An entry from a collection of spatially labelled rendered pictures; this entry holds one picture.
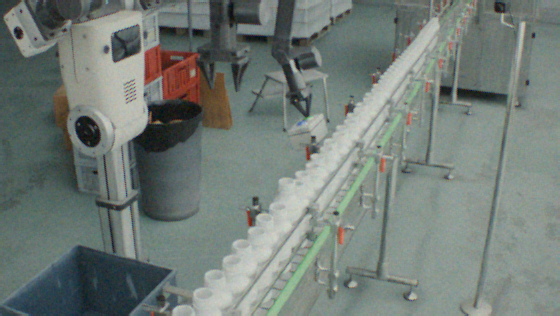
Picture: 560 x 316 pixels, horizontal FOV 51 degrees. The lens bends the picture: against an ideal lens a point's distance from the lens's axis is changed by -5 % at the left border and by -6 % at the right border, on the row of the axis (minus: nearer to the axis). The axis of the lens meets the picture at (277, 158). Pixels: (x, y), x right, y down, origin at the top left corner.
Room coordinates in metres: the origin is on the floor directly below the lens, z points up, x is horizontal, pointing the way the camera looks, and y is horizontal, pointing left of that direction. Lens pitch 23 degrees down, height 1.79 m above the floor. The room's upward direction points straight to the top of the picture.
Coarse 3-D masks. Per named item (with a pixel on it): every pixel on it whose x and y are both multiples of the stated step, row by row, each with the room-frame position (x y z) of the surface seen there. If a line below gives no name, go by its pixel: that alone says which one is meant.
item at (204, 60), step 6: (204, 54) 1.34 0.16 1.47; (210, 54) 1.34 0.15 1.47; (198, 60) 1.31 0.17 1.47; (204, 60) 1.31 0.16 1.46; (198, 66) 1.32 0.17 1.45; (204, 66) 1.31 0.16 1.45; (210, 66) 1.35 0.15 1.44; (204, 72) 1.32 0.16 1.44; (210, 72) 1.35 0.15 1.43; (210, 78) 1.33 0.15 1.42; (210, 84) 1.33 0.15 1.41
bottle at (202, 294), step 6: (204, 288) 0.89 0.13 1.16; (198, 294) 0.89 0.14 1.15; (204, 294) 0.89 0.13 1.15; (210, 294) 0.89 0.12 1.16; (198, 300) 0.86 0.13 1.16; (204, 300) 0.86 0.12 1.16; (210, 300) 0.87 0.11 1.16; (198, 306) 0.86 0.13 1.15; (204, 306) 0.86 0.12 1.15; (210, 306) 0.87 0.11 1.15; (198, 312) 0.86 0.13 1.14; (204, 312) 0.86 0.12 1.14; (210, 312) 0.86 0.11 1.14; (216, 312) 0.87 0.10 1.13
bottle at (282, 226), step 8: (272, 208) 1.21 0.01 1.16; (280, 208) 1.22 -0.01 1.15; (272, 216) 1.19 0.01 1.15; (280, 216) 1.19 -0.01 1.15; (280, 224) 1.19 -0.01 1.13; (288, 224) 1.20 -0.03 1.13; (280, 232) 1.18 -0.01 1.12; (280, 240) 1.18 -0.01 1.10; (288, 240) 1.19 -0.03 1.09; (288, 248) 1.19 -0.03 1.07; (280, 256) 1.18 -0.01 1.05; (288, 256) 1.19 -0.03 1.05; (280, 264) 1.18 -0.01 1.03
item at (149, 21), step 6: (150, 12) 4.09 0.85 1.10; (156, 12) 4.06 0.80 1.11; (144, 18) 3.87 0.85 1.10; (150, 18) 3.98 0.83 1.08; (156, 18) 4.05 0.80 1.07; (144, 24) 3.89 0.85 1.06; (150, 24) 3.98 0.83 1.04; (156, 24) 4.05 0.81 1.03; (144, 30) 3.88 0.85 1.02; (150, 30) 3.96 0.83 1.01; (156, 30) 4.05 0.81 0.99; (150, 36) 3.96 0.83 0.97; (156, 36) 4.04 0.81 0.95; (144, 42) 3.87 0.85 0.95; (150, 42) 3.96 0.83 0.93; (156, 42) 4.03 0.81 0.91; (144, 48) 3.86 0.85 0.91
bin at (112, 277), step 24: (72, 264) 1.36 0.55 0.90; (96, 264) 1.37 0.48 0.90; (120, 264) 1.34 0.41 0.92; (144, 264) 1.31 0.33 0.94; (24, 288) 1.18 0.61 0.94; (48, 288) 1.26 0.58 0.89; (72, 288) 1.34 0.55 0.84; (96, 288) 1.37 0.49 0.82; (120, 288) 1.34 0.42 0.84; (144, 288) 1.31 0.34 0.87; (168, 288) 1.22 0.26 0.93; (24, 312) 1.17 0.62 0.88; (48, 312) 1.24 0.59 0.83; (72, 312) 1.32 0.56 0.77; (96, 312) 1.37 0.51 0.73; (120, 312) 1.34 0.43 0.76; (144, 312) 1.14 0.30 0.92
